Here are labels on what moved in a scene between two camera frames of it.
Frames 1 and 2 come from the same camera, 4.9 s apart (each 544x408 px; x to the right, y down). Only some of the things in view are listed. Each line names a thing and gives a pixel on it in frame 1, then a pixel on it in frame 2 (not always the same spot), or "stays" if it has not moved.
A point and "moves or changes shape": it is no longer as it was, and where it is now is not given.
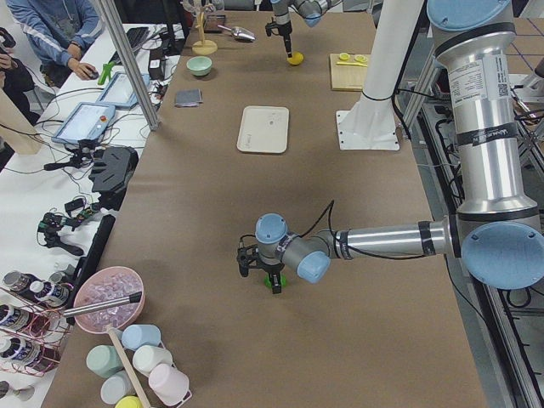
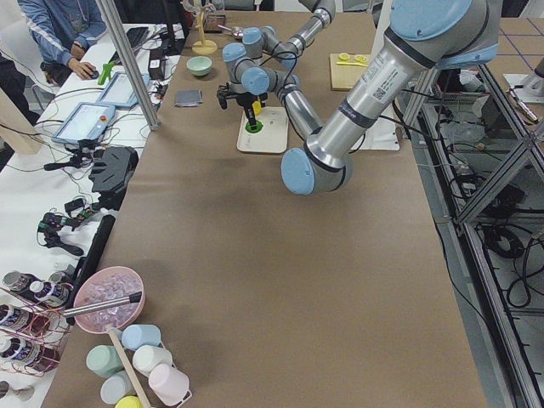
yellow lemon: [297, 58] moves or changes shape
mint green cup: [104, 360] stays
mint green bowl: [199, 65] stays
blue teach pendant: [120, 91] stays
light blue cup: [136, 336] stays
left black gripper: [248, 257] to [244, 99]
